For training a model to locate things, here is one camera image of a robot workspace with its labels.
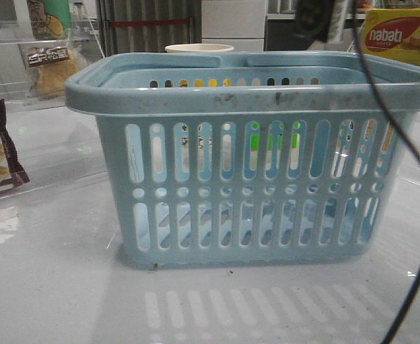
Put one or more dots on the bagged bread with squirrel label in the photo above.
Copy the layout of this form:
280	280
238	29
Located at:
49	68

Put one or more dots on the light blue plastic basket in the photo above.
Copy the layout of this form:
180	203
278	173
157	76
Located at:
240	157

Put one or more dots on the cream paper cup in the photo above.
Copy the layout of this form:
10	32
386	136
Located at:
199	49

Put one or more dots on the white cabinet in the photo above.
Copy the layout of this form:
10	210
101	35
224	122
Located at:
240	24

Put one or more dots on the clear acrylic display shelf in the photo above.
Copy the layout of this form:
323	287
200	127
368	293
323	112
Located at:
16	39

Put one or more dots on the green cartoon snack bag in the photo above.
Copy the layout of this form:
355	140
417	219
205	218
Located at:
49	19

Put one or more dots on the yellow nabati wafer box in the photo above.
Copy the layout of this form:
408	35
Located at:
393	34

